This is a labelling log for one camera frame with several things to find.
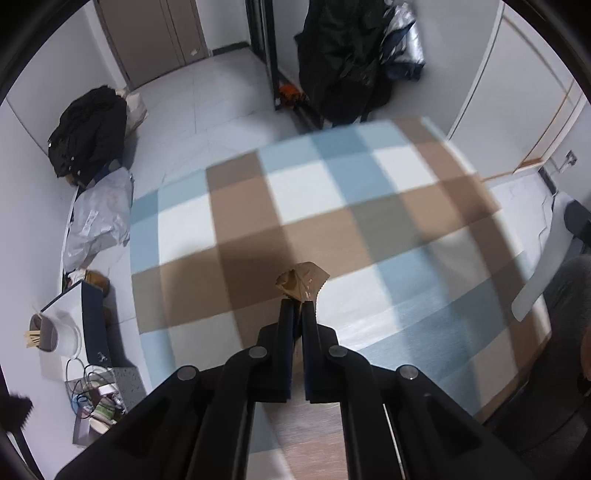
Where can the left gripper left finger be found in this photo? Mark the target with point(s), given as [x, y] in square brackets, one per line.
[260, 374]

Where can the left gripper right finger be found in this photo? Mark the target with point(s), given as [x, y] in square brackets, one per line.
[335, 374]

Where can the brown wrapper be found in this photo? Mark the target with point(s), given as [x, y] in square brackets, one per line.
[303, 282]

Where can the checkered blue brown tablecloth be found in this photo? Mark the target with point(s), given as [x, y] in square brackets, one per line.
[422, 265]

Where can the small brown box on floor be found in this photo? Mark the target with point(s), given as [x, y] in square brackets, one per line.
[91, 277]

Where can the white round container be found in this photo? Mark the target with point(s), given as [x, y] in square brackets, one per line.
[66, 336]

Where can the grey cup with sticks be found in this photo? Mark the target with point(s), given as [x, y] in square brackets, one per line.
[41, 334]

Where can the grey plastic bag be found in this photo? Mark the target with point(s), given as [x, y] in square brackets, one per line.
[101, 219]

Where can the orange item on floor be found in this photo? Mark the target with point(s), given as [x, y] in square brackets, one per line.
[290, 96]

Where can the beige bag on floor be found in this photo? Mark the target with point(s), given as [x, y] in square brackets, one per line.
[136, 111]

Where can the black clothes pile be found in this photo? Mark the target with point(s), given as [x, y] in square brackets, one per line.
[90, 134]

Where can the black hanging coat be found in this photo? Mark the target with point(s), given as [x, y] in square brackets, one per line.
[338, 53]

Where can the grey brown entrance door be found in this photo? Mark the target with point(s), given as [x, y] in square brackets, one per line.
[151, 38]

